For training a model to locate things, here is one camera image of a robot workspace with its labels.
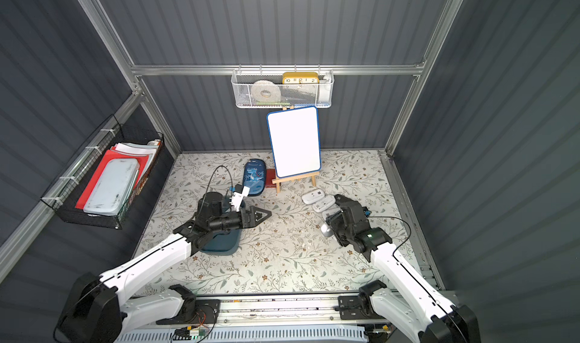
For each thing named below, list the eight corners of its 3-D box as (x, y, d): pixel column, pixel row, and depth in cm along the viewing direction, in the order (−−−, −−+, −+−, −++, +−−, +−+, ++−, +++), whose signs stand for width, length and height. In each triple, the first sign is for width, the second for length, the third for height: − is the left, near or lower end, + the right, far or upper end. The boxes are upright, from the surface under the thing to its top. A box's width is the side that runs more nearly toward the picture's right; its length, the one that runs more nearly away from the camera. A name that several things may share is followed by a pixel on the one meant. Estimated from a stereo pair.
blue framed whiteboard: (278, 188, 108) (272, 133, 81) (273, 168, 116) (267, 112, 89) (318, 180, 111) (326, 125, 84) (311, 161, 119) (316, 105, 92)
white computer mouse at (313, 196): (305, 206, 102) (305, 203, 100) (300, 197, 105) (300, 194, 103) (325, 197, 105) (325, 194, 103) (320, 189, 108) (320, 186, 106)
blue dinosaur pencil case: (240, 196, 105) (239, 191, 102) (246, 164, 118) (245, 159, 115) (264, 196, 105) (263, 191, 102) (267, 164, 118) (267, 158, 115)
